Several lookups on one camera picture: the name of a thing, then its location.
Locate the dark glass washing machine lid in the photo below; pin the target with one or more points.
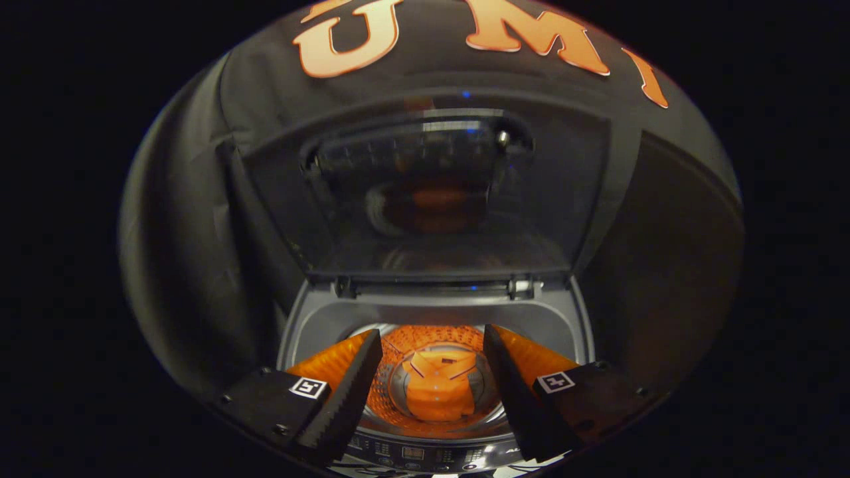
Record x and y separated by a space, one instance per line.
531 219

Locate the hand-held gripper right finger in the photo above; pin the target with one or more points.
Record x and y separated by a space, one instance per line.
518 401

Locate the yellow polo shirt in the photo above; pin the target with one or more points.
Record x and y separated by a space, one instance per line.
438 392

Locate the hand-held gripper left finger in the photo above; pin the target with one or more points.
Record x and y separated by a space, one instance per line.
348 401

